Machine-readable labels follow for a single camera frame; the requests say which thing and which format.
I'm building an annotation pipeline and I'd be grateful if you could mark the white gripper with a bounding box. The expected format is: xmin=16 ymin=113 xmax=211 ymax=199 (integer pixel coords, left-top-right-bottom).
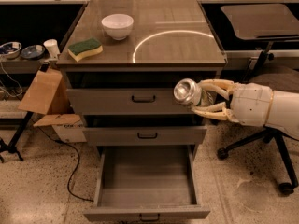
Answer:
xmin=192 ymin=79 xmax=273 ymax=127

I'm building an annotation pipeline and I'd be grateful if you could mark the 7up can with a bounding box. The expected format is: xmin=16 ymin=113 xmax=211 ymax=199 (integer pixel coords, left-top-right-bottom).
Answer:
xmin=173 ymin=78 xmax=213 ymax=107

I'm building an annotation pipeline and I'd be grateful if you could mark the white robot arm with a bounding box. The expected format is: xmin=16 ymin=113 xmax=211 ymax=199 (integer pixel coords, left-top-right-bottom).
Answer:
xmin=191 ymin=79 xmax=299 ymax=139

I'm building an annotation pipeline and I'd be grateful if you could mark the grey drawer cabinet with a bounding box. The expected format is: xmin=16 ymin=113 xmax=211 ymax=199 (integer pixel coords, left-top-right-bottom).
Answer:
xmin=55 ymin=0 xmax=228 ymax=151

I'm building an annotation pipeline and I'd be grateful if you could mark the bottom grey drawer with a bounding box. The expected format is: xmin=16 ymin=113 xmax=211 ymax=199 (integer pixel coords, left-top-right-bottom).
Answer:
xmin=84 ymin=145 xmax=209 ymax=222

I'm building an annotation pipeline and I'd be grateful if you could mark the grey drawer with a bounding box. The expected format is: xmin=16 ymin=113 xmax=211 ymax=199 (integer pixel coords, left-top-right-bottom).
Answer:
xmin=84 ymin=145 xmax=209 ymax=222
xmin=83 ymin=115 xmax=207 ymax=146
xmin=67 ymin=71 xmax=216 ymax=115

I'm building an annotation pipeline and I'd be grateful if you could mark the middle grey drawer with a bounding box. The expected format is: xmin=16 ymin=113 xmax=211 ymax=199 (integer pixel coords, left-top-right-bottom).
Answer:
xmin=83 ymin=115 xmax=207 ymax=146

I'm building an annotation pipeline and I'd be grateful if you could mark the top grey drawer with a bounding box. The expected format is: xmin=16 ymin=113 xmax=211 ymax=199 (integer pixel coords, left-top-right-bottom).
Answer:
xmin=67 ymin=71 xmax=216 ymax=115

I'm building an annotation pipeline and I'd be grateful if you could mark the grey office chair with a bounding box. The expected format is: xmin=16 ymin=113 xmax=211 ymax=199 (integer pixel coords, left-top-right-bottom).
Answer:
xmin=218 ymin=4 xmax=299 ymax=195

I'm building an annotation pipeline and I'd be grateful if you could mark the white ceramic bowl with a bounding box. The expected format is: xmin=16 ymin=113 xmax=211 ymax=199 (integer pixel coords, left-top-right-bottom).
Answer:
xmin=101 ymin=14 xmax=134 ymax=40

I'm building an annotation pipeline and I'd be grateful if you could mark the green yellow sponge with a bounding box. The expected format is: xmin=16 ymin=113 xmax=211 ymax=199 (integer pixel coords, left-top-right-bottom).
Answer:
xmin=68 ymin=38 xmax=103 ymax=62

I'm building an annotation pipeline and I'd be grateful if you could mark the white printed cardboard box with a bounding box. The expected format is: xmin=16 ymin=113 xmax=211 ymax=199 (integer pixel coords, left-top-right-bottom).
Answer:
xmin=52 ymin=121 xmax=86 ymax=143

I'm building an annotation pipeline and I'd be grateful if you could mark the brown cardboard box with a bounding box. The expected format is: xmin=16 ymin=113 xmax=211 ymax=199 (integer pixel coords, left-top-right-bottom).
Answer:
xmin=19 ymin=68 xmax=80 ymax=127

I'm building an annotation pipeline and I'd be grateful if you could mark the white paper cup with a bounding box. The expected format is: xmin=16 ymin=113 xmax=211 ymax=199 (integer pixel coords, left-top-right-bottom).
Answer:
xmin=43 ymin=39 xmax=60 ymax=59

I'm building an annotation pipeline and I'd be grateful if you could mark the blue patterned bowl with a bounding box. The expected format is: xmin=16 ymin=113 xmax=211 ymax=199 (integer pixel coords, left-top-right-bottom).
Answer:
xmin=0 ymin=41 xmax=21 ymax=60

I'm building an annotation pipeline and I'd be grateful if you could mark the black power cable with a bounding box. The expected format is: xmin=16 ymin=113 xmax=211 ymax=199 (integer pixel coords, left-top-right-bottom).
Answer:
xmin=29 ymin=118 xmax=94 ymax=203

